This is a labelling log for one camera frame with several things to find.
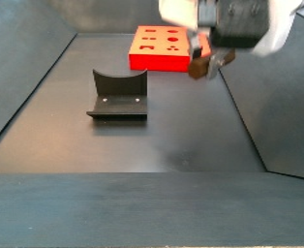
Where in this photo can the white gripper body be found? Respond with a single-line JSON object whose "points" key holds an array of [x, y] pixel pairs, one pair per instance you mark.
{"points": [[245, 24]]}

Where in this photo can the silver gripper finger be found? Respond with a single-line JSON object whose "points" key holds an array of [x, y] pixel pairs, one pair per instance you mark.
{"points": [[194, 44], [220, 58]]}

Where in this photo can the brown hexagonal prism block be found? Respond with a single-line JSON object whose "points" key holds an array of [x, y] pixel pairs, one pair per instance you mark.
{"points": [[197, 69]]}

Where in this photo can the red foam shape board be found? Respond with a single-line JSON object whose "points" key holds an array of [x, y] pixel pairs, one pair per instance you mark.
{"points": [[160, 49]]}

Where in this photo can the black curved holder stand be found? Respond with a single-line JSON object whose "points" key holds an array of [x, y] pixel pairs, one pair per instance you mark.
{"points": [[121, 96]]}

